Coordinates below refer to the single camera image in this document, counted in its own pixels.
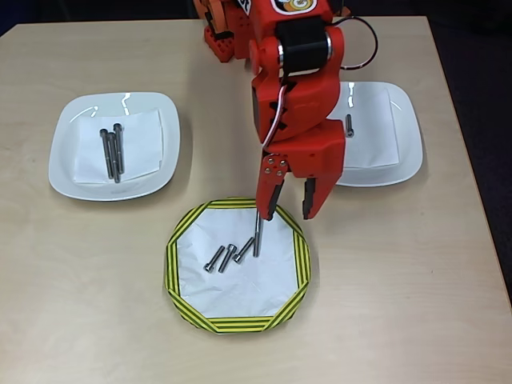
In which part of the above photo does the white square ceramic plate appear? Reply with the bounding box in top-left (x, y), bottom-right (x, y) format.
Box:
top-left (334, 81), bottom-right (424, 188)
top-left (47, 91), bottom-right (181, 202)

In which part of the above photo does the orange printed plastic part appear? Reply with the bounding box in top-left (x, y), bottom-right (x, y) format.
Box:
top-left (194, 0), bottom-right (226, 26)

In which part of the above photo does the white red servo cable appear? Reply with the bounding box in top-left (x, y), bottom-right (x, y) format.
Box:
top-left (262, 82), bottom-right (291, 150)

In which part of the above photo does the white paper napkin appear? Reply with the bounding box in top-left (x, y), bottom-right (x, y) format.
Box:
top-left (73, 107), bottom-right (165, 186)
top-left (339, 87), bottom-right (401, 168)

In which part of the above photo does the yellow black striped paper dish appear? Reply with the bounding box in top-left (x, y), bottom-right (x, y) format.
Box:
top-left (162, 198), bottom-right (313, 335)

